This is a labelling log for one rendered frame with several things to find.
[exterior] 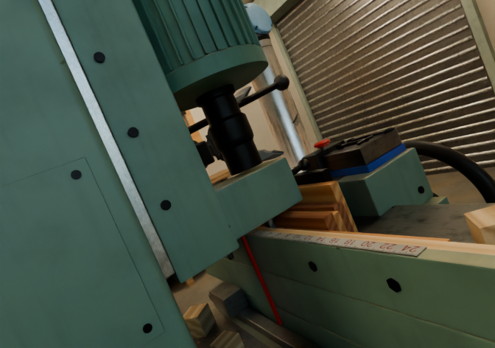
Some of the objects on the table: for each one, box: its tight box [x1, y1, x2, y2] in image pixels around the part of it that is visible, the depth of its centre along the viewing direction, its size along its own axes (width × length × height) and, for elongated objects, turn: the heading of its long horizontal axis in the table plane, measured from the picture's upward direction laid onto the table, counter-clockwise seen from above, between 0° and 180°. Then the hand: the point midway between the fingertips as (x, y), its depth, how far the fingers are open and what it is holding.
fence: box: [224, 234, 495, 341], centre depth 45 cm, size 60×2×6 cm, turn 110°
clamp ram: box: [294, 168, 344, 185], centre depth 52 cm, size 9×8×9 cm
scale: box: [245, 230, 427, 257], centre depth 45 cm, size 50×1×1 cm, turn 110°
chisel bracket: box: [214, 157, 303, 240], centre depth 47 cm, size 7×14×8 cm, turn 20°
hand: (267, 119), depth 65 cm, fingers open, 14 cm apart
